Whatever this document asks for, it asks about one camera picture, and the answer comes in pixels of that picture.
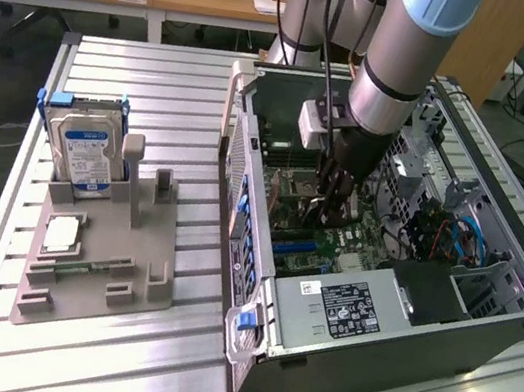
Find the Nvidia Quadro graphics card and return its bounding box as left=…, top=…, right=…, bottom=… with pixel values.
left=265, top=167, right=370, bottom=238

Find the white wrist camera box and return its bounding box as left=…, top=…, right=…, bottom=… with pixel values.
left=293, top=97, right=348, bottom=155

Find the wooden side panel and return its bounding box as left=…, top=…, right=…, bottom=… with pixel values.
left=430, top=0, right=524, bottom=119

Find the green RAM stick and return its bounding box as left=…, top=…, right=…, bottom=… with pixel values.
left=52, top=254, right=114, bottom=285

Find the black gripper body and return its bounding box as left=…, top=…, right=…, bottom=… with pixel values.
left=324, top=116, right=400, bottom=188

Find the hard disk in blue caddy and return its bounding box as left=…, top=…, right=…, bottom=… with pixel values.
left=21, top=79, right=144, bottom=207

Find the blue release latch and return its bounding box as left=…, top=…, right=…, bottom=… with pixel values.
left=234, top=305, right=257, bottom=333

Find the black plastic shroud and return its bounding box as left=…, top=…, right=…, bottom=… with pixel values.
left=384, top=254, right=480, bottom=336

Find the silver CPU chip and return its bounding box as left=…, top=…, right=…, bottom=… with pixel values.
left=39, top=213, right=82, bottom=258

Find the grey power supply unit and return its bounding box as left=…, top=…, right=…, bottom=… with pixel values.
left=259, top=249, right=420, bottom=379

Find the black open PC case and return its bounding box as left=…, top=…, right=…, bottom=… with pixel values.
left=174, top=38, right=524, bottom=392

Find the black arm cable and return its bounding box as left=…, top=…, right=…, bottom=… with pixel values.
left=301, top=0, right=358, bottom=141

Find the green motherboard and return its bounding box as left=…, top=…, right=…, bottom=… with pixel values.
left=238, top=119, right=404, bottom=294

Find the blue SATA wire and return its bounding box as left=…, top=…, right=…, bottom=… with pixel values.
left=448, top=214, right=493, bottom=271

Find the grey printed parts rack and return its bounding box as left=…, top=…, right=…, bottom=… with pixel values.
left=8, top=116, right=201, bottom=352

